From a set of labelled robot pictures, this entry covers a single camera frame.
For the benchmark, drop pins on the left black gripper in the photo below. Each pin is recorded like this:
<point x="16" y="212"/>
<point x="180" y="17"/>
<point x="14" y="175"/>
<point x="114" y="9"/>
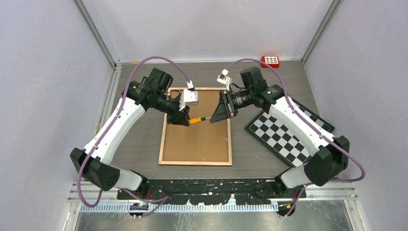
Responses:
<point x="179" y="117"/>

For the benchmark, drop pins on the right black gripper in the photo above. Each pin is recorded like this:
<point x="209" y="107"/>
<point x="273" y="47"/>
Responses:
<point x="225" y="109"/>

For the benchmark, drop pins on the orange handled screwdriver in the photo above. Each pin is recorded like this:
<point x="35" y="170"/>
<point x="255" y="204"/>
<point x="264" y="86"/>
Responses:
<point x="198" y="120"/>

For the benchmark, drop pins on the black picture frame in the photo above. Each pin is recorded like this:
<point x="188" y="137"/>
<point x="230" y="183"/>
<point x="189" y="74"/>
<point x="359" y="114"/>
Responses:
<point x="202" y="143"/>

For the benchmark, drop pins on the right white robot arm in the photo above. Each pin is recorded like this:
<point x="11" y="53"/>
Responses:
<point x="327" y="152"/>

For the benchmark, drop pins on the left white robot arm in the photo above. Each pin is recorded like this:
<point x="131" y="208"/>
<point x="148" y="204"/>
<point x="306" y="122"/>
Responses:
<point x="93" y="161"/>

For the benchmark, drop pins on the red toy brick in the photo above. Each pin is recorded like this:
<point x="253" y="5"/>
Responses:
<point x="272" y="61"/>

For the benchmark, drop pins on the black white checkerboard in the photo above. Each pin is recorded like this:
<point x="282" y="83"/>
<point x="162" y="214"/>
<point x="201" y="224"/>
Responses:
<point x="280" y="137"/>

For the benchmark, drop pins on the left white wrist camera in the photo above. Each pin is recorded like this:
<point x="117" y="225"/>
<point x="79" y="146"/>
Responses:
<point x="188" y="98"/>

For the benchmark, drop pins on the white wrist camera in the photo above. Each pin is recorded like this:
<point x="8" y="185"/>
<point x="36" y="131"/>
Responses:
<point x="224" y="79"/>
<point x="188" y="98"/>

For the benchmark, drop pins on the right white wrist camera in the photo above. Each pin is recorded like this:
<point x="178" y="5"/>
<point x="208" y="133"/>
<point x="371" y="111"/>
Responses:
<point x="224" y="79"/>

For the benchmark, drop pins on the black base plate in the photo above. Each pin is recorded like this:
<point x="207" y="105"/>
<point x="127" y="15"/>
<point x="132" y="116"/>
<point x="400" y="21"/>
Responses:
<point x="250" y="191"/>

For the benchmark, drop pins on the aluminium rail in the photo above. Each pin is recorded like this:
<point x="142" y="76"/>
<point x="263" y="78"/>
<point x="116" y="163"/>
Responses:
<point x="118" y="201"/>

